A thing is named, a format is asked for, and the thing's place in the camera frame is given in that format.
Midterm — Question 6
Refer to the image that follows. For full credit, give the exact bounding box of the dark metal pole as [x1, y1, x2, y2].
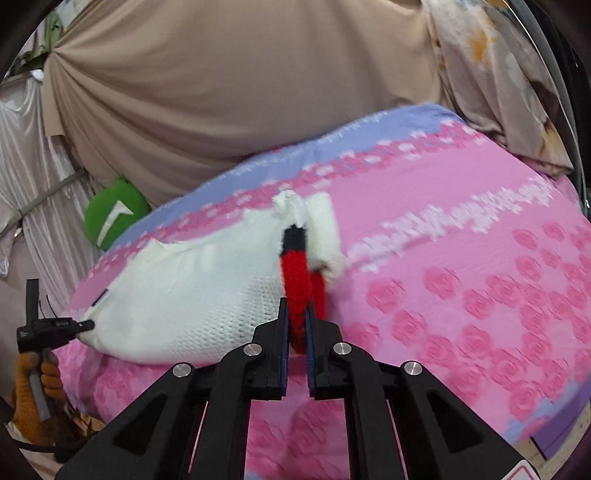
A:
[508, 0, 591, 213]

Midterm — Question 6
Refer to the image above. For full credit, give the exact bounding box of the pink floral bedsheet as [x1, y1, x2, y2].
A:
[51, 104, 585, 480]

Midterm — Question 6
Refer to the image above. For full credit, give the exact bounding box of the person's left hand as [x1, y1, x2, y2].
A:
[16, 350, 66, 407]

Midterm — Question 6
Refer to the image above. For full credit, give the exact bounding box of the white red black knit sweater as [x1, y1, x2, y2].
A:
[76, 189, 347, 365]

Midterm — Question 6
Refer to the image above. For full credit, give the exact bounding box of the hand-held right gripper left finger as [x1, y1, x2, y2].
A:
[55, 298, 291, 480]

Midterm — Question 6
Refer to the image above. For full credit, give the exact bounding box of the black cable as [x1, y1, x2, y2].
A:
[9, 434, 93, 462]

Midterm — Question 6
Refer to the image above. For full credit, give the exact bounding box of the person's left forearm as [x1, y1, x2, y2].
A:
[10, 394, 70, 446]

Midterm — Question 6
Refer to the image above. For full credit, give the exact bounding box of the beige hanging cloth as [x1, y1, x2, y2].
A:
[41, 0, 455, 208]

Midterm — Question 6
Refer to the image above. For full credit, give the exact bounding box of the green cushion with white mark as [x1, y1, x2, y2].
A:
[84, 178, 152, 252]

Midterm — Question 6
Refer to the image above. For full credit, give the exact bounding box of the white satin curtain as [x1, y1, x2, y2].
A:
[0, 74, 107, 278]

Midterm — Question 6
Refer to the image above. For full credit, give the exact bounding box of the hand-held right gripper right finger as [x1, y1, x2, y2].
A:
[305, 305, 536, 480]

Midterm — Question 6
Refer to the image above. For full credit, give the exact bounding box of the pale floral cloth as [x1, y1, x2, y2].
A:
[422, 0, 575, 178]

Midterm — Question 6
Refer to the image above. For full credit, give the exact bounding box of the grey metal bar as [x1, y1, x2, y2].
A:
[18, 168, 90, 217]

